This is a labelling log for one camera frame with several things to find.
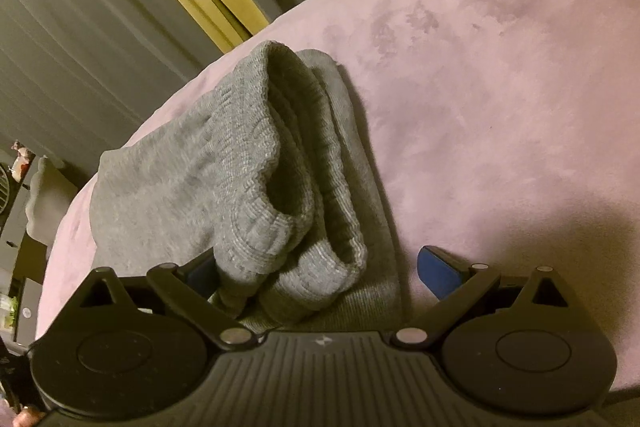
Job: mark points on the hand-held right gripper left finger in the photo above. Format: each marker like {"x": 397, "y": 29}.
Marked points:
{"x": 200, "y": 274}

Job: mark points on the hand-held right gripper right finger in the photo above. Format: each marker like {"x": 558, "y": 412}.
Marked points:
{"x": 437, "y": 269}

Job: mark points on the grey pants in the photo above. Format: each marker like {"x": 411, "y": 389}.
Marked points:
{"x": 200, "y": 167}

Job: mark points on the person's left hand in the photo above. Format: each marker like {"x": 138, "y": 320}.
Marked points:
{"x": 27, "y": 416}

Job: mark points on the cluttered dark shelf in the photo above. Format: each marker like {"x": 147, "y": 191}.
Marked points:
{"x": 15, "y": 287}

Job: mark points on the pink fleece blanket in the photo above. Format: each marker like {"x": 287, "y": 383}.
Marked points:
{"x": 475, "y": 107}

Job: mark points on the pale pillow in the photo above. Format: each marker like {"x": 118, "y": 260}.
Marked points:
{"x": 42, "y": 197}

